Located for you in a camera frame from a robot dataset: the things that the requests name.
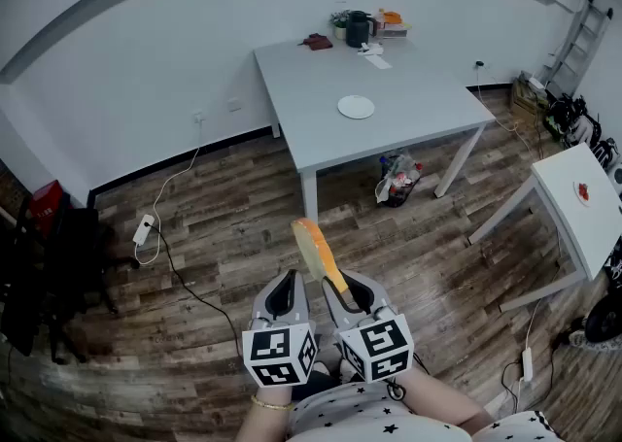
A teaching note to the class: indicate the red box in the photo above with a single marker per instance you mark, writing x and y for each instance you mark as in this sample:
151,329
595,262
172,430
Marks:
46,204

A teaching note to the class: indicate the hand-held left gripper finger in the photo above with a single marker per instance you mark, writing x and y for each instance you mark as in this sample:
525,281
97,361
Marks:
262,295
301,299

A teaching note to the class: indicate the person's left forearm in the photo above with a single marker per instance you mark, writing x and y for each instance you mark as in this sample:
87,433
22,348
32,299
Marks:
265,423

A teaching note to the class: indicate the stack of books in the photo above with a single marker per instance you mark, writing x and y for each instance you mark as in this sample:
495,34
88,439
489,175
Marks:
394,31

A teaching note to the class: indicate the trash bin with plastic bag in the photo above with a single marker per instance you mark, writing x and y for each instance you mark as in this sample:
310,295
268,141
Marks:
398,182

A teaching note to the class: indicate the small potted plant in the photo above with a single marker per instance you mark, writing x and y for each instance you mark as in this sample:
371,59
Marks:
339,22

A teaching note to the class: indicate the dark red wallet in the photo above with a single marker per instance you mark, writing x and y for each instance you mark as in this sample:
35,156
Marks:
318,42

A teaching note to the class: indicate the metal ladder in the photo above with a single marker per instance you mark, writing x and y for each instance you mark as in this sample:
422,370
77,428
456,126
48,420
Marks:
580,39

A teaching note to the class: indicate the white table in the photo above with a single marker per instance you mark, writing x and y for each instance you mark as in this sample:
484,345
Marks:
568,197

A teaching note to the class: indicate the white round plate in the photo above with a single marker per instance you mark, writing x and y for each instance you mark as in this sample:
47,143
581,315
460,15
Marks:
356,107

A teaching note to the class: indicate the black and white bag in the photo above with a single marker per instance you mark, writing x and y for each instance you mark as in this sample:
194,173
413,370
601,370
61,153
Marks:
605,152

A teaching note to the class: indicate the white wall switch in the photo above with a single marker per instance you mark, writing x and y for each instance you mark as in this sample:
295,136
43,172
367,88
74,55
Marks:
234,104

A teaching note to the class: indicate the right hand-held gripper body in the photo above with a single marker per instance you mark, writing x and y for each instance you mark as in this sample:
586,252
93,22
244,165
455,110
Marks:
381,348

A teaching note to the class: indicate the black chair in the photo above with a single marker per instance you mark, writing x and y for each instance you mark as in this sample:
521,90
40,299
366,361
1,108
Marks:
58,265

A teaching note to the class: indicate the grey table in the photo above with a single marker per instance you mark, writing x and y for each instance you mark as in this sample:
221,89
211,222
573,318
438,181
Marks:
379,90

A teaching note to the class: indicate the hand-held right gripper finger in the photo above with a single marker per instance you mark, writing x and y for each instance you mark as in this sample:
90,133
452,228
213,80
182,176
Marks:
369,290
335,306

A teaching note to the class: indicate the black wall plug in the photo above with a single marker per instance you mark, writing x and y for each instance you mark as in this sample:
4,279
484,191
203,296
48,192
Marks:
480,63

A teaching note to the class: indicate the pile of black equipment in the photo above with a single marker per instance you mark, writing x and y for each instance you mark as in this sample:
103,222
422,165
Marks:
571,119

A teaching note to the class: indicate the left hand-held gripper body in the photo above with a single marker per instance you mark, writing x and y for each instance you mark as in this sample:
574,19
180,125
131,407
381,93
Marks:
279,350

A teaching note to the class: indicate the cardboard box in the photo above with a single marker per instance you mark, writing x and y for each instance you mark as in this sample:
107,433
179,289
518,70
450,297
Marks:
525,97

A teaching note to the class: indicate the star print clothing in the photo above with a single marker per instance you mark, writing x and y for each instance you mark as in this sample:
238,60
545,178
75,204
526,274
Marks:
369,420

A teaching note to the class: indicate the small plate with red food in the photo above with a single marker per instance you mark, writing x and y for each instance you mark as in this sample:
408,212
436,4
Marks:
582,192

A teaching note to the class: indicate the black scooter wheel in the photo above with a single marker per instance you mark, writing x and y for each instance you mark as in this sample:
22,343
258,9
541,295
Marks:
605,318

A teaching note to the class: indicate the white paper strip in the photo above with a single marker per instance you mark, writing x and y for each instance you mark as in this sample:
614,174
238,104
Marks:
376,58

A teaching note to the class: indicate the white wall socket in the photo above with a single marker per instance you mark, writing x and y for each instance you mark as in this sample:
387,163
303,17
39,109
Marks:
197,115

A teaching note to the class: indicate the orange packet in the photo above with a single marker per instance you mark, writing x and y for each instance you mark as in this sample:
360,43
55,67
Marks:
391,17

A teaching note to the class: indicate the white power strip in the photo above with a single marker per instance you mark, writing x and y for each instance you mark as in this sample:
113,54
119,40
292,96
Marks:
527,364
143,229

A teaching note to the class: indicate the person's right forearm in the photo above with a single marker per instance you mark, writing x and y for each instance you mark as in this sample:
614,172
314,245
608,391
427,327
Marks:
447,401

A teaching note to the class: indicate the black kettle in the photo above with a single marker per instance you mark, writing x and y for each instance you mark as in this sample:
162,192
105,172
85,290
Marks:
358,29

